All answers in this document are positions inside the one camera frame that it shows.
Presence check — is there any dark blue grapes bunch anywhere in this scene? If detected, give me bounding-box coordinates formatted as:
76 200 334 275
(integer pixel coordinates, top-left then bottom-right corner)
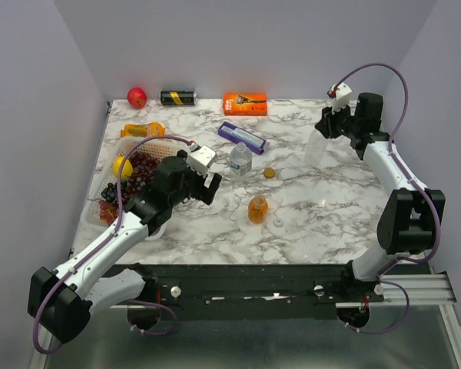
101 181 127 204

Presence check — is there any large clear plastic bottle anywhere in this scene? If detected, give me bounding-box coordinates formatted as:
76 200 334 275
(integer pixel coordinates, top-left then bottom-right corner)
304 130 327 167

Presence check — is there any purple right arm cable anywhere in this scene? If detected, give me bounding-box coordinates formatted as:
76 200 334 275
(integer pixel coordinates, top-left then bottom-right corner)
330 62 443 334

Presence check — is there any orange bottle cap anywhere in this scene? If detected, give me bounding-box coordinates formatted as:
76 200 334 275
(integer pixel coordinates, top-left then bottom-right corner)
264 168 275 178

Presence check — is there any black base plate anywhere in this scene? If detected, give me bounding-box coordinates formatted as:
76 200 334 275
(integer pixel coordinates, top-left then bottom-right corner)
61 263 435 322

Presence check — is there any dark red grapes bunch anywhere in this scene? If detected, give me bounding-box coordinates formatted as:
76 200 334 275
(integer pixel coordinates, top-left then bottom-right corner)
123 151 161 203

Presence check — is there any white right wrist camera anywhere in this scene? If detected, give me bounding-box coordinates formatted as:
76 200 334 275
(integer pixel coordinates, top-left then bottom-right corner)
327 82 352 114

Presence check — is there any purple toothpaste box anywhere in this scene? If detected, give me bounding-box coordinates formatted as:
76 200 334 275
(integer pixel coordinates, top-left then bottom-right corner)
217 121 270 155

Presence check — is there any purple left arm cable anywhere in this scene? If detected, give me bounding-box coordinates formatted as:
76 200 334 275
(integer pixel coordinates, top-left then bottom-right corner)
32 135 197 354

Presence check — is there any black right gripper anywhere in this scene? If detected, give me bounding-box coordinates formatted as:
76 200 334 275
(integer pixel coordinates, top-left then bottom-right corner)
315 99 360 139

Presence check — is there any orange juice bottle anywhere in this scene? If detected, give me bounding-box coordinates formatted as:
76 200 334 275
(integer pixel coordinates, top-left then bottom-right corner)
248 194 268 224

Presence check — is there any white bottle cap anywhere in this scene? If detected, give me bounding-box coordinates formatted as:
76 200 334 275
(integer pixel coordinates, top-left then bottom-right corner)
274 218 284 227

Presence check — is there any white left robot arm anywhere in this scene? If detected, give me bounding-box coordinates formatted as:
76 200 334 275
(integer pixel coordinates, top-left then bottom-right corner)
27 146 222 353

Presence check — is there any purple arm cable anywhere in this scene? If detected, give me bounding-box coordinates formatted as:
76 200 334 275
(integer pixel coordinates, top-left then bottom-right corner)
330 62 443 334
32 135 197 354

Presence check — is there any red apple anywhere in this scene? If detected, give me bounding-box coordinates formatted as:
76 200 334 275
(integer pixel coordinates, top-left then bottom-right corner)
127 87 148 109

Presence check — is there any orange razor box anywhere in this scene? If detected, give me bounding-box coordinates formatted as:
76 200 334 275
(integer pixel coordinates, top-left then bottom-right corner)
222 93 268 116

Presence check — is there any small water bottle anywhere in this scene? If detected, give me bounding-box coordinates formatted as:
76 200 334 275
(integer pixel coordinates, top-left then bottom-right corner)
230 142 253 178

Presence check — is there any orange snack bag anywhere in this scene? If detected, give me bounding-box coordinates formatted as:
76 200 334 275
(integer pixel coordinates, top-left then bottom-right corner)
120 121 165 138

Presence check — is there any light red grapes bunch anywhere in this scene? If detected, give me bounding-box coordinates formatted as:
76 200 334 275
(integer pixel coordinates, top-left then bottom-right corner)
99 200 119 226

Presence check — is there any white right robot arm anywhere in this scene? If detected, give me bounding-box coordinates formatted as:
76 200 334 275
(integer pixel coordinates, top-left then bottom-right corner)
315 92 446 302

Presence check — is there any aluminium mounting rail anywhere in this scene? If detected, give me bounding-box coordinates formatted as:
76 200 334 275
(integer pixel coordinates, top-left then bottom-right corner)
45 273 456 311

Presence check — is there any black gold can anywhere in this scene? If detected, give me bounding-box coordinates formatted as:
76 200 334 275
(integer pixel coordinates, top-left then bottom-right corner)
160 90 197 106

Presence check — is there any white plastic basket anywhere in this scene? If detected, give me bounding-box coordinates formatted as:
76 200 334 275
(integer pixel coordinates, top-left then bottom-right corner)
81 136 189 232

